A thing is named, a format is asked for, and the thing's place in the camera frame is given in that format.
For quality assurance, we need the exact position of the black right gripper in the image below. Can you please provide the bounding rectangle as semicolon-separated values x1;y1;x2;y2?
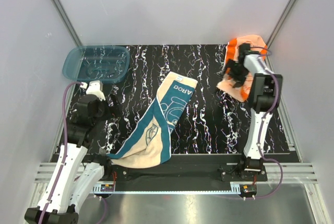
220;58;249;88

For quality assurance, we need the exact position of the orange cartoon towel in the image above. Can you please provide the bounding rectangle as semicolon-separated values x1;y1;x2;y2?
217;34;267;102

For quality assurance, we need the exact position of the teal beige cartoon towel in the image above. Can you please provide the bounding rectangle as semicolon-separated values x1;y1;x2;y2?
108;72;198;169

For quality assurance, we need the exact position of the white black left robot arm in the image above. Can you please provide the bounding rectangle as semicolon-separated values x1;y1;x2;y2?
25;95;121;223

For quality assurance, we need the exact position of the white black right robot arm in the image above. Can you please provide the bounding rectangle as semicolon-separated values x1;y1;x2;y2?
222;50;283;181

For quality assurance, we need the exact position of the teal transparent plastic basin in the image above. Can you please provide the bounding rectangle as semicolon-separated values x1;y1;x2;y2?
62;45;130;84

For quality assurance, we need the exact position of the left controller board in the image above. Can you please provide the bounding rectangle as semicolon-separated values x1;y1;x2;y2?
101;184;115;192

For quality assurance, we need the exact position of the controller board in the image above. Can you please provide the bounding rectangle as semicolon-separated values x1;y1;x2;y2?
241;184;257;197
101;184;115;192

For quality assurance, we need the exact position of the right controller board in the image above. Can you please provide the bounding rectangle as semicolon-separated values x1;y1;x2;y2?
241;184;257;197

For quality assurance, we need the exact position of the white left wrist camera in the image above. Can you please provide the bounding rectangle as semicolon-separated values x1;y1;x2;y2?
80;80;106;101

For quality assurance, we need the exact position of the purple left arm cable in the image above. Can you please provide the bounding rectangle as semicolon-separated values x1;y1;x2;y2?
39;81;88;224

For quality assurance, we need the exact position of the left slotted cable duct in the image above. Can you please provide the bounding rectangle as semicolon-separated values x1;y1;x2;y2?
91;182;115;194

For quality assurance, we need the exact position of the slotted cable duct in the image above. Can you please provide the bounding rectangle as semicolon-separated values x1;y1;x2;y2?
230;182;241;194
91;182;115;194

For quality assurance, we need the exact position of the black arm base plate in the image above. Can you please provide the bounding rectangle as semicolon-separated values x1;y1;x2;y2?
112;154;268;182

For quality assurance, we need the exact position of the aluminium front frame rail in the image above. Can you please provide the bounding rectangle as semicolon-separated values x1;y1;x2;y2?
34;162;318;184

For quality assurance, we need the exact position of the right slotted cable duct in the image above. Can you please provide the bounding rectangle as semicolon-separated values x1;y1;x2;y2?
230;182;241;194

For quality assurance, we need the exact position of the right rear aluminium post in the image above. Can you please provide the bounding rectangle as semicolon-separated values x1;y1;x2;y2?
266;0;313;46

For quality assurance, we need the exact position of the aluminium post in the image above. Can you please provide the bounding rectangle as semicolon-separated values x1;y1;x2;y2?
51;0;82;46
266;0;313;46

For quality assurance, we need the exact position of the left rear aluminium post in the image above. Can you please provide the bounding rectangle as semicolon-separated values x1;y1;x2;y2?
51;0;82;46

